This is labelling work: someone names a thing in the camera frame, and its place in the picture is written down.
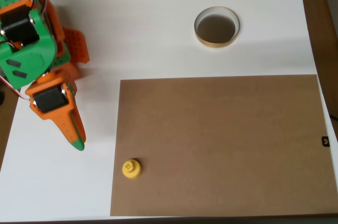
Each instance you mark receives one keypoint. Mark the brown cardboard mat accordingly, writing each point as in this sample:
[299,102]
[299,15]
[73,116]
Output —
[224,142]

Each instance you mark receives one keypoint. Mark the orange gripper black servo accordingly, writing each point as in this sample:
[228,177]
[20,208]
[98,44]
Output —
[49,100]

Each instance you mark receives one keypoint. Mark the white base board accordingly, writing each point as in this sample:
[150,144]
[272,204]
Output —
[171,57]

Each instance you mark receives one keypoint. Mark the small yellow plastic piece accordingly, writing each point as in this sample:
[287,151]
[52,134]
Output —
[130,169]

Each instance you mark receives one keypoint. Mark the small black clip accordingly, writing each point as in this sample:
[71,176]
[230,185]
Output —
[325,141]

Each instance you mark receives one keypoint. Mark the white bowl with gold rim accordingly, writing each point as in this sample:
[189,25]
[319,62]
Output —
[216,29]

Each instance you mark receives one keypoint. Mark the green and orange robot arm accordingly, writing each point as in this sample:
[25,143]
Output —
[34,57]

